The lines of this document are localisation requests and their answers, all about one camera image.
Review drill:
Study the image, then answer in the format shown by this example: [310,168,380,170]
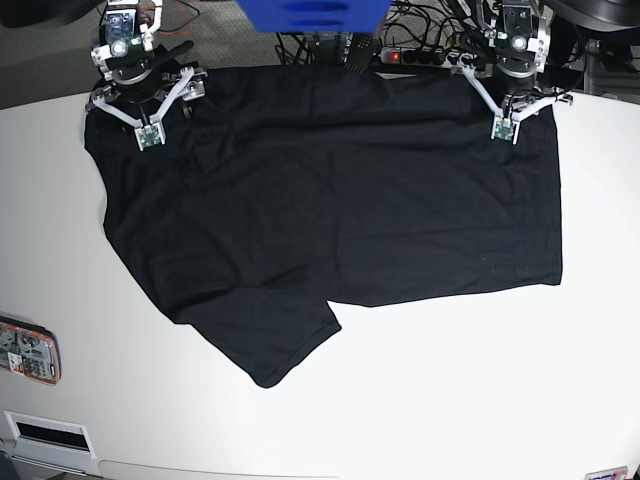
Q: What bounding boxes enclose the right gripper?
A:
[85,66,208,129]

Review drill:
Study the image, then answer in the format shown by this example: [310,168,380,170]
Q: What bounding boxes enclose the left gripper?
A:
[450,64,574,125]

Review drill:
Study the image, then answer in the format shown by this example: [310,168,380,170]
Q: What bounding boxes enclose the black T-shirt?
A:
[84,66,563,388]

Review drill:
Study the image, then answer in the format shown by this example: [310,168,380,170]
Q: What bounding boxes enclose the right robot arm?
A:
[85,1,207,150]

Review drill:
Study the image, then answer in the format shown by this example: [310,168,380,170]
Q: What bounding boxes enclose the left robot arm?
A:
[448,1,573,142]

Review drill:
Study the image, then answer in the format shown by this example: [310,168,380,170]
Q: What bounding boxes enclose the white power strip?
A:
[378,47,474,69]

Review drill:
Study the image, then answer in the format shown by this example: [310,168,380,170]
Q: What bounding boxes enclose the black office chair base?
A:
[545,0,639,32]

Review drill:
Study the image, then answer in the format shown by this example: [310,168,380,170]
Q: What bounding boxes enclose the blue plastic box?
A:
[237,0,392,33]

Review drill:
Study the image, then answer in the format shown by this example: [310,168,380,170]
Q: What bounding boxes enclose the black power adapter brick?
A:
[344,33,378,74]

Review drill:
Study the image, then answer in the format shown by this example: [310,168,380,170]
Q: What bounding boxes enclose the red white sticker label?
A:
[584,466,628,480]

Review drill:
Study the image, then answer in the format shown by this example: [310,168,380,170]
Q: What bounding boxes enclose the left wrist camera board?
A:
[491,115,520,145]

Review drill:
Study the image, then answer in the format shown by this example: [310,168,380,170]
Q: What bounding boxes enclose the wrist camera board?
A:
[134,122,166,151]
[491,115,520,145]

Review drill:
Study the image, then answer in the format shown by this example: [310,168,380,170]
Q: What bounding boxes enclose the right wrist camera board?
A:
[134,122,166,151]

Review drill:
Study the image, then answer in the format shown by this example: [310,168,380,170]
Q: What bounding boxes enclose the aluminium frame profile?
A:
[583,38,639,105]

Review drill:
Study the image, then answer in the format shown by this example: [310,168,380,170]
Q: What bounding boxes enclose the tangled black cables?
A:
[274,0,486,71]

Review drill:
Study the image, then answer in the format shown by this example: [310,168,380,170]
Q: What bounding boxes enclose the white table cable grommet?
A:
[2,410,96,458]

